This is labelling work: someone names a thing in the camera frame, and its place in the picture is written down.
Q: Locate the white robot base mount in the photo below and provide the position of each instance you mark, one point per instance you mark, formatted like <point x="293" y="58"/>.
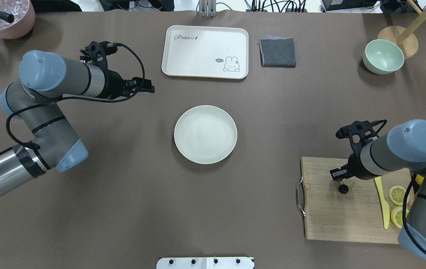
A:
<point x="206" y="263"/>

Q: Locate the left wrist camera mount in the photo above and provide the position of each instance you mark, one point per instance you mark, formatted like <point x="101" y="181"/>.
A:
<point x="96" y="53"/>

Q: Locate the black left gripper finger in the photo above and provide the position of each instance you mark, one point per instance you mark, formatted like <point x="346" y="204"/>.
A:
<point x="149" y="89"/>
<point x="141" y="82"/>

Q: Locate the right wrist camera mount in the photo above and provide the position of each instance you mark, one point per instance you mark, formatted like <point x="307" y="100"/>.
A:
<point x="360" y="133"/>

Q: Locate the mint green bowl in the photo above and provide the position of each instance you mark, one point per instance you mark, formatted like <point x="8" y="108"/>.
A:
<point x="382" y="57"/>

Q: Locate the bamboo cutting board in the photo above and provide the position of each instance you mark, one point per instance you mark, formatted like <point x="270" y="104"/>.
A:
<point x="353" y="217"/>

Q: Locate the yellow plastic knife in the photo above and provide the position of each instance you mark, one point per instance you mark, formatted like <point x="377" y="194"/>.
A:
<point x="385" y="209"/>

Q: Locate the grey folded cloth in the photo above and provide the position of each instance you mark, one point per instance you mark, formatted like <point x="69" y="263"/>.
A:
<point x="277" y="52"/>

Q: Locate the wooden mug tree stand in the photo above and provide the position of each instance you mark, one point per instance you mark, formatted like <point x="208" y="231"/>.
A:
<point x="404" y="37"/>

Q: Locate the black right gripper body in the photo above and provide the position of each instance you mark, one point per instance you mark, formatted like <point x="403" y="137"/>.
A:
<point x="354" y="166"/>

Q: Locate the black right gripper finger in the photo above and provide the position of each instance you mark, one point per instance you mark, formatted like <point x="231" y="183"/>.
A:
<point x="338" y="174"/>

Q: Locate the cream rabbit tray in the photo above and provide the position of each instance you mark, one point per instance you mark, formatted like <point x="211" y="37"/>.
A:
<point x="206" y="52"/>

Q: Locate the pink bowl with ice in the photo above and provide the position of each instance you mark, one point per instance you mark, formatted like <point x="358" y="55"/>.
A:
<point x="24" y="18"/>

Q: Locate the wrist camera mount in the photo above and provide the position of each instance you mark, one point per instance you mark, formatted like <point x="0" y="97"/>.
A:
<point x="360" y="133"/>
<point x="96" y="53"/>

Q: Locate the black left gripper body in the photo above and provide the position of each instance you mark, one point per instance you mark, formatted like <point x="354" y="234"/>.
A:
<point x="114" y="84"/>

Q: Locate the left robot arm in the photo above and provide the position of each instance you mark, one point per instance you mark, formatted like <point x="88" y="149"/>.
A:
<point x="44" y="138"/>

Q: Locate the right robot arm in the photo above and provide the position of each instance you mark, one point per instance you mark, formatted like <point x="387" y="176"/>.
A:
<point x="404" y="146"/>

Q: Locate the beige round plate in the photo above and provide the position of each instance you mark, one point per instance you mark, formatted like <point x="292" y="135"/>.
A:
<point x="205" y="134"/>

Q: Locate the lemon half slice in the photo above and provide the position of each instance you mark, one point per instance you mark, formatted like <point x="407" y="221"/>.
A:
<point x="396" y="216"/>
<point x="397" y="194"/>

